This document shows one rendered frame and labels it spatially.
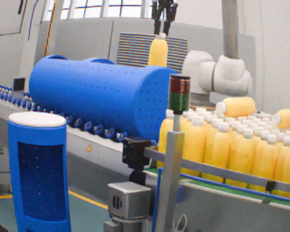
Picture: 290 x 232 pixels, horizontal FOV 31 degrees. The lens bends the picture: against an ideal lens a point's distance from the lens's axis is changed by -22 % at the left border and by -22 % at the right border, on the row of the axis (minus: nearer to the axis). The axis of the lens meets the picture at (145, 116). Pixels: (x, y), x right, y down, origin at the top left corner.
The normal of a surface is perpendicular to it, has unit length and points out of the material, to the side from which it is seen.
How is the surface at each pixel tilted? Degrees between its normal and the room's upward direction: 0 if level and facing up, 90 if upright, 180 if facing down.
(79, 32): 90
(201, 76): 88
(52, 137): 90
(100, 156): 70
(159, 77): 90
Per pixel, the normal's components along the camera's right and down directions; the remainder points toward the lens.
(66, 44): -0.66, 0.07
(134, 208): 0.66, 0.16
